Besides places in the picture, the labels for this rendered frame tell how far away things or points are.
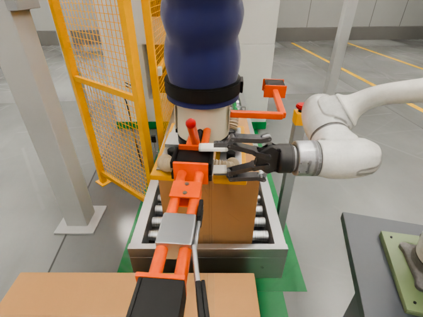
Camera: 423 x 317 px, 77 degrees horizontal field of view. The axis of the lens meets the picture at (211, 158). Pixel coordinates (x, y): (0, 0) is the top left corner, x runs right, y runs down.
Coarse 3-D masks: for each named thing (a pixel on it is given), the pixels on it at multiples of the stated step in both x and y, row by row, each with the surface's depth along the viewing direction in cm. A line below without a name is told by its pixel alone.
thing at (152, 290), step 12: (144, 276) 39; (156, 276) 39; (168, 276) 39; (180, 276) 39; (144, 288) 37; (156, 288) 37; (168, 288) 37; (180, 288) 37; (132, 300) 36; (144, 300) 36; (156, 300) 36; (168, 300) 36; (180, 300) 36; (132, 312) 35; (144, 312) 35; (156, 312) 35; (168, 312) 35; (180, 312) 35
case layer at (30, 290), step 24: (24, 288) 108; (48, 288) 108; (72, 288) 108; (96, 288) 108; (120, 288) 108; (192, 288) 108; (216, 288) 108; (240, 288) 108; (0, 312) 100; (24, 312) 100; (48, 312) 100; (72, 312) 100; (96, 312) 100; (120, 312) 100; (192, 312) 100; (216, 312) 100; (240, 312) 100
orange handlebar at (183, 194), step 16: (240, 112) 88; (256, 112) 88; (272, 112) 88; (208, 128) 78; (176, 176) 61; (176, 192) 55; (192, 192) 55; (176, 208) 52; (192, 208) 52; (160, 256) 43; (160, 272) 41; (176, 272) 41
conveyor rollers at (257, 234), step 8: (160, 200) 153; (160, 208) 146; (256, 208) 146; (152, 224) 138; (160, 224) 138; (256, 224) 138; (264, 224) 138; (152, 232) 131; (256, 232) 131; (264, 232) 131; (256, 240) 132; (264, 240) 132
